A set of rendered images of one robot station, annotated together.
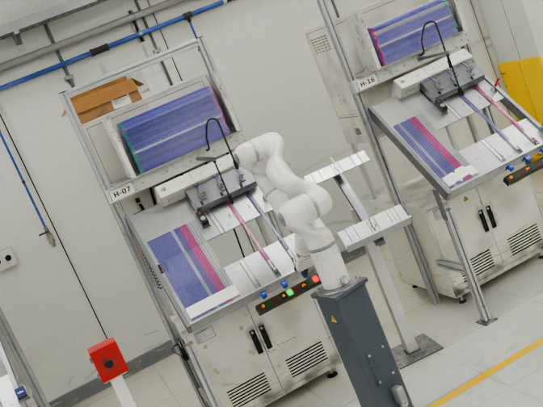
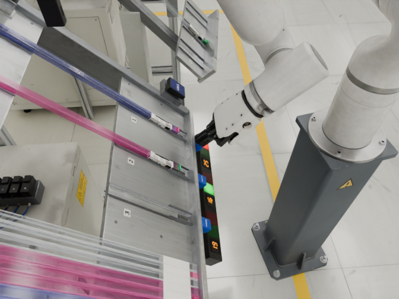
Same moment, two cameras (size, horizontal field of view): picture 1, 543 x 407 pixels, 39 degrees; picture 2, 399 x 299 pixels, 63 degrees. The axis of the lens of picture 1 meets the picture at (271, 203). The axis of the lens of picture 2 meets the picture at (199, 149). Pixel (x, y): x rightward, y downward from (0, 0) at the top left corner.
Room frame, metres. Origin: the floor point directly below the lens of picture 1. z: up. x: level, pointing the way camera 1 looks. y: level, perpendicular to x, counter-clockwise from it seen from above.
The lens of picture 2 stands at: (3.35, 0.50, 1.33)
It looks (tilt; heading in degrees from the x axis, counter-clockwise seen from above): 51 degrees down; 282
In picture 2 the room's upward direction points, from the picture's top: straight up
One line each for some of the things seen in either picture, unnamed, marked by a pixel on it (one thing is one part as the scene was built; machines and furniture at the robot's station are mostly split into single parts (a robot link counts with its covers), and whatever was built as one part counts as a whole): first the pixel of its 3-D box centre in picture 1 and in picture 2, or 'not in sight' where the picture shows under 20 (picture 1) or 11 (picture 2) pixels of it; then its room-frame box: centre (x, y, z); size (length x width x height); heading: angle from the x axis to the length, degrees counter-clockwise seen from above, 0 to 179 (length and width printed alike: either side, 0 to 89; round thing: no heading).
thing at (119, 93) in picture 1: (121, 87); not in sight; (4.18, 0.50, 1.82); 0.68 x 0.30 x 0.20; 106
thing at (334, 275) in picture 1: (330, 266); (358, 107); (3.10, -0.13, 0.79); 0.19 x 0.19 x 0.18
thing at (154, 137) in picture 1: (174, 128); not in sight; (3.92, 0.31, 1.52); 0.51 x 0.13 x 0.27; 106
